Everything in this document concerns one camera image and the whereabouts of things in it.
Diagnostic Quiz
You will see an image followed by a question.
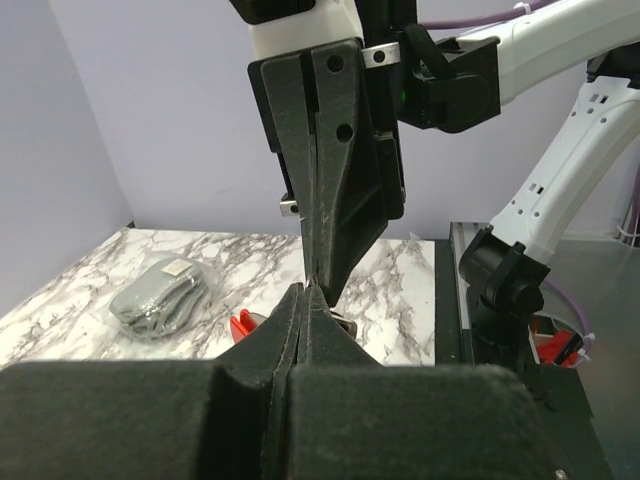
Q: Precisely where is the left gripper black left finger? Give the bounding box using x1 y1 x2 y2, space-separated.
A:
1 284 304 479

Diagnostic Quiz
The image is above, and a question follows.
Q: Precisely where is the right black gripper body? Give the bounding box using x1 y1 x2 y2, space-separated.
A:
248 1 499 216

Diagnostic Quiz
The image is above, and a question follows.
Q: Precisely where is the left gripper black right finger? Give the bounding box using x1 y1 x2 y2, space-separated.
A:
288 286 555 479

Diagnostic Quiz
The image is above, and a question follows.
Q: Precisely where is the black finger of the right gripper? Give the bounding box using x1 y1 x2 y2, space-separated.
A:
261 52 320 285
309 39 404 306

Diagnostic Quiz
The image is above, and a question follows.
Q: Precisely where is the red carabiner keyring with chain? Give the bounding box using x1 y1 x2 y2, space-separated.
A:
229 309 357 344

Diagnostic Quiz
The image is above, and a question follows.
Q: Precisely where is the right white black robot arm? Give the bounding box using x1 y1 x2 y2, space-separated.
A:
234 1 639 346

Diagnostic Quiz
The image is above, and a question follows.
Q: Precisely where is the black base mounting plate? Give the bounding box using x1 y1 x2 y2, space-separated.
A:
434 223 613 479

